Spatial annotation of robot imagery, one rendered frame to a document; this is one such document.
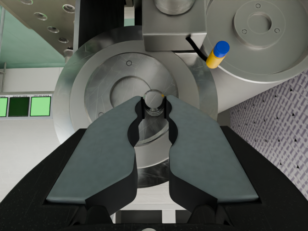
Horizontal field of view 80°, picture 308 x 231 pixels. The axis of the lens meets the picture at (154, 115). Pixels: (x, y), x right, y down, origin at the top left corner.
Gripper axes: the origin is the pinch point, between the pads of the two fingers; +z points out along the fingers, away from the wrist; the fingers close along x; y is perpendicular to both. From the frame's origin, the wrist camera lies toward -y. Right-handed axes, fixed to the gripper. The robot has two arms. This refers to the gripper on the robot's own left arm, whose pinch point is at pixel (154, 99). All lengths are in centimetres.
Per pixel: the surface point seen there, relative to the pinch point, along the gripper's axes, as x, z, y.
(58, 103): -8.6, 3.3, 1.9
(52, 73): -172, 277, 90
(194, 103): 3.4, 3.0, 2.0
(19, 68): -227, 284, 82
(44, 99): -30.9, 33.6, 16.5
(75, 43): -8.0, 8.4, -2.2
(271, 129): 15.8, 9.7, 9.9
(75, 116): -6.9, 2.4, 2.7
